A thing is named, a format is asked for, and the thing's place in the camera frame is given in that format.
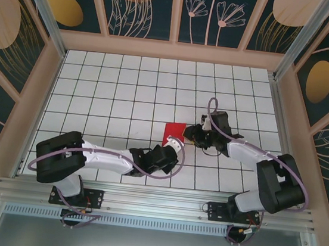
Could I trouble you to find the red paper sheet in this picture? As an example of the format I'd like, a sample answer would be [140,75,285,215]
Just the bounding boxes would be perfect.
[160,121,188,149]

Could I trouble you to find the aluminium mounting rail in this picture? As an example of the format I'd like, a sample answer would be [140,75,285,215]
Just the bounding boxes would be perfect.
[0,170,320,239]

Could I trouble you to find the slotted metal cable duct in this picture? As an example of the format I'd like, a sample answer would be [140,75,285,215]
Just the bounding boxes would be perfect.
[3,199,230,241]

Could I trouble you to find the aluminium table side rail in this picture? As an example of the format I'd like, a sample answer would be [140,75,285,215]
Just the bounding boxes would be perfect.
[254,77,318,210]

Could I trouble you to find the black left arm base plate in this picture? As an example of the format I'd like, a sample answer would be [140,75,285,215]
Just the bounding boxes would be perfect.
[48,183,106,211]

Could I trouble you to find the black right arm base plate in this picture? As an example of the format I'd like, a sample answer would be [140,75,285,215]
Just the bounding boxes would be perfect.
[206,199,263,228]

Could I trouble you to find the aluminium frame post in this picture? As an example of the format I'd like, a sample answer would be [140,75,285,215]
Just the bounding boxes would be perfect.
[271,0,329,87]
[5,0,74,58]

